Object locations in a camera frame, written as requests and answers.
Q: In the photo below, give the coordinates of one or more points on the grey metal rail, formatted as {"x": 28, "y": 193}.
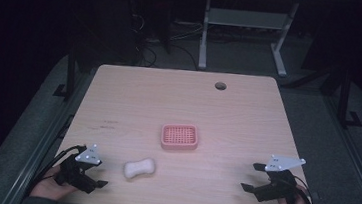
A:
{"x": 35, "y": 155}
{"x": 354, "y": 155}

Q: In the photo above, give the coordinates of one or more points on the black metal stand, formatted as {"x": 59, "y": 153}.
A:
{"x": 346, "y": 101}
{"x": 69, "y": 74}

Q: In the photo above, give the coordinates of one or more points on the white metal stand frame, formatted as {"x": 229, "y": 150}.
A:
{"x": 247, "y": 19}

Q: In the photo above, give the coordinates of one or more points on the pink soap dish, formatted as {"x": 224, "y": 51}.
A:
{"x": 179, "y": 137}

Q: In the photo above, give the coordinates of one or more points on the white soap bar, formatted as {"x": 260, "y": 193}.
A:
{"x": 139, "y": 168}

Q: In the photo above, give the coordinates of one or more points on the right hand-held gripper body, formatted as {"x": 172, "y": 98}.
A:
{"x": 277, "y": 188}

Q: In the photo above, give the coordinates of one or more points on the person's left hand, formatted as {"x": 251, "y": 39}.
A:
{"x": 47, "y": 187}

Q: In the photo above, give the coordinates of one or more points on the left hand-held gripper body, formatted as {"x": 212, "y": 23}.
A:
{"x": 73, "y": 173}

